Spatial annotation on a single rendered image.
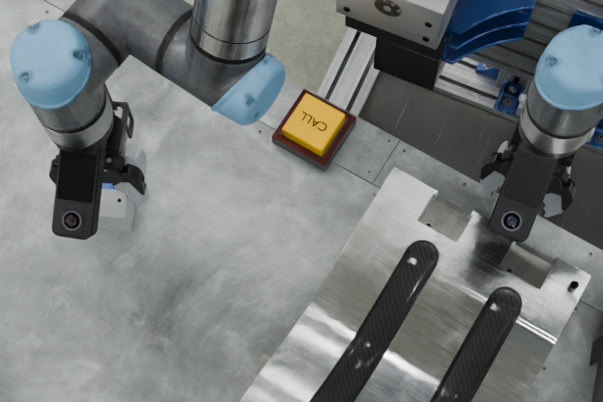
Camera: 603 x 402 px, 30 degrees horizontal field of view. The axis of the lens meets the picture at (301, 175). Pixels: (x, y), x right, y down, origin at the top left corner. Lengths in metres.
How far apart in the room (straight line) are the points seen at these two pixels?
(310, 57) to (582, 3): 1.06
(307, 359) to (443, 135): 0.93
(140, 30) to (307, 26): 1.35
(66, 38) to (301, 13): 1.40
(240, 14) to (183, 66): 0.11
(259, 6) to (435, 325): 0.46
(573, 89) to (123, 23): 0.43
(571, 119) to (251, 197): 0.47
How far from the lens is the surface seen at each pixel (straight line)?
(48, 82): 1.08
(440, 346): 1.29
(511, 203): 1.24
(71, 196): 1.24
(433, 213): 1.36
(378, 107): 2.12
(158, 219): 1.43
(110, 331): 1.40
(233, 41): 1.04
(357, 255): 1.31
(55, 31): 1.10
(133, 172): 1.29
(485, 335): 1.30
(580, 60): 1.08
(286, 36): 2.43
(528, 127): 1.18
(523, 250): 1.35
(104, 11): 1.12
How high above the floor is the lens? 2.14
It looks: 69 degrees down
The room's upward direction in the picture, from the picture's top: 3 degrees counter-clockwise
